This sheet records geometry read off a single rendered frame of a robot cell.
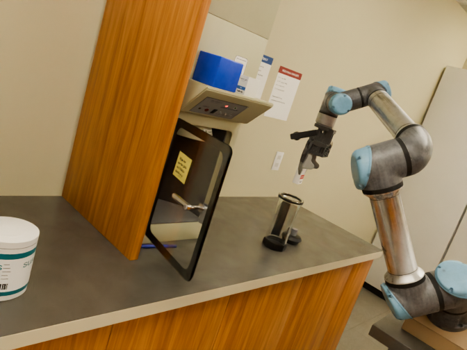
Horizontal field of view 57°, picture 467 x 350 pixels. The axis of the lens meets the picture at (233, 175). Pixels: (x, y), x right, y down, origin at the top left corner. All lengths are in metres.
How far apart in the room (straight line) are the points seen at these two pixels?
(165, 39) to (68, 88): 0.48
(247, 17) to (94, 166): 0.72
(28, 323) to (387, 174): 0.96
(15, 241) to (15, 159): 0.65
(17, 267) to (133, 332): 0.38
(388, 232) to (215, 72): 0.68
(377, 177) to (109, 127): 0.85
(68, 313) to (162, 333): 0.36
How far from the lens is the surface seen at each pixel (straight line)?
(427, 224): 4.15
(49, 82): 1.61
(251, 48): 1.50
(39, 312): 1.09
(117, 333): 1.23
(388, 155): 1.25
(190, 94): 1.29
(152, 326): 1.30
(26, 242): 1.05
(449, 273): 1.42
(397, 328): 1.60
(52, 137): 1.67
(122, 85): 1.44
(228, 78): 1.30
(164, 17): 1.33
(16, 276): 1.08
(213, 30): 1.38
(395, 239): 1.32
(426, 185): 4.15
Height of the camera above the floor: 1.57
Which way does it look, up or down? 13 degrees down
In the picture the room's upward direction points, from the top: 18 degrees clockwise
